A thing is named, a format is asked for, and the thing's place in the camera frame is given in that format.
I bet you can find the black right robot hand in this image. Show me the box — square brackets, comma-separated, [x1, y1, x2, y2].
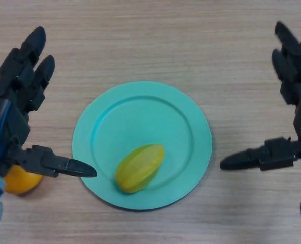
[219, 20, 301, 171]

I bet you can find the green round plate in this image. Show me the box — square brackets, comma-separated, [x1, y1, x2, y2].
[72, 80, 213, 211]

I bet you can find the orange fruit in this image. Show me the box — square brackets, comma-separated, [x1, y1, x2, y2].
[3, 164, 43, 195]

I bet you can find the yellow starfruit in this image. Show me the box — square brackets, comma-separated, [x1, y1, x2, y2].
[114, 144, 165, 194]

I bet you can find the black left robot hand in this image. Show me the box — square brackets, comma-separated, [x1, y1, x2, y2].
[0, 26, 98, 184]

